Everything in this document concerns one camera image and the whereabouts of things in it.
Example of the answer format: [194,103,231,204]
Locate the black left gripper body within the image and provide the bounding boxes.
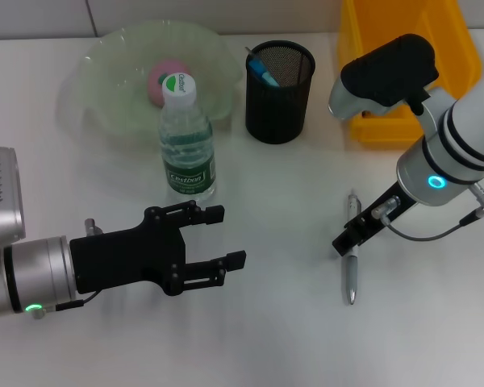
[68,206,187,298]

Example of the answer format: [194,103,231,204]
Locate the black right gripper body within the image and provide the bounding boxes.
[345,180,419,246]

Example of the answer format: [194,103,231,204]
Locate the silver ballpoint pen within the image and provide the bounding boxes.
[342,192,363,306]

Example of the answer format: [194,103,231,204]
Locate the clear water bottle green label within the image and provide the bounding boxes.
[158,71,218,204]

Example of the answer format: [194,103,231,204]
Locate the pink toy peach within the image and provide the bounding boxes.
[146,58,194,108]

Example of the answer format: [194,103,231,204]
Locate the blue scissors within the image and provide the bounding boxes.
[248,58,282,89]

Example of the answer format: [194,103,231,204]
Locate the black mesh pen holder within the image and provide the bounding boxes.
[244,39,316,145]

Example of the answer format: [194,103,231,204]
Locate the green glass fruit plate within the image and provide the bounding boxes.
[58,19,245,140]

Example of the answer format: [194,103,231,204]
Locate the yellow plastic bin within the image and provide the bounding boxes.
[337,0,483,147]

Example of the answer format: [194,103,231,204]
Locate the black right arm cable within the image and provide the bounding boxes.
[371,183,484,243]

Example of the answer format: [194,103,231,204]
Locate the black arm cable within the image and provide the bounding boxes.
[371,183,484,243]
[31,289,102,320]

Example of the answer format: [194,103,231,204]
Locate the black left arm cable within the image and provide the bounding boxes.
[31,289,102,320]

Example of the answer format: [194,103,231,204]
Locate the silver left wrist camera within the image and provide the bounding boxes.
[0,147,26,248]

